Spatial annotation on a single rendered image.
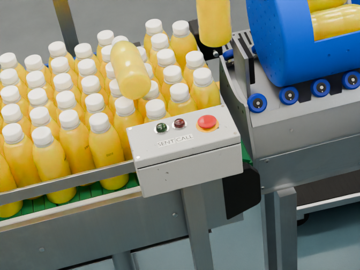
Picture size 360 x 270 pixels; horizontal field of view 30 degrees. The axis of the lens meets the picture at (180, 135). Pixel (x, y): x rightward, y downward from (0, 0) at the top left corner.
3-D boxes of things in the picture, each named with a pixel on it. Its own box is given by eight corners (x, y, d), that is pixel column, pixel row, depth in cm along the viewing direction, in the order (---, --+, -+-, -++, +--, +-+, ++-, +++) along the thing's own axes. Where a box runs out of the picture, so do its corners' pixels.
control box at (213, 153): (244, 173, 130) (240, 133, 123) (143, 199, 128) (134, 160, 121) (229, 140, 137) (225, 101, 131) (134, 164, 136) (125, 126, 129)
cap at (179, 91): (188, 100, 139) (187, 93, 138) (170, 101, 140) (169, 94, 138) (189, 88, 142) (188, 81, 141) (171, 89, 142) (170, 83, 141)
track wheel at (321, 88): (329, 75, 151) (325, 75, 153) (309, 80, 151) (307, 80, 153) (333, 95, 152) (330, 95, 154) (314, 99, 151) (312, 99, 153)
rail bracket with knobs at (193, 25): (226, 65, 174) (222, 31, 167) (199, 72, 173) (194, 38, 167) (216, 45, 182) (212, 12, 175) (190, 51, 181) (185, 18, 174)
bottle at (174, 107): (202, 160, 148) (194, 103, 138) (173, 162, 149) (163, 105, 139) (203, 140, 153) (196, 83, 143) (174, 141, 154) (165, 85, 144)
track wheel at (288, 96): (297, 83, 151) (294, 83, 153) (278, 88, 150) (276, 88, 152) (301, 102, 151) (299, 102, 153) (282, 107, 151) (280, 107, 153)
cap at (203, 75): (202, 71, 146) (201, 65, 145) (215, 78, 144) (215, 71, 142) (189, 80, 144) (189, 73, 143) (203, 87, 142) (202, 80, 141)
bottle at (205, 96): (209, 121, 158) (202, 65, 147) (230, 133, 154) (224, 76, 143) (189, 136, 155) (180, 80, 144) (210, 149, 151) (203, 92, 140)
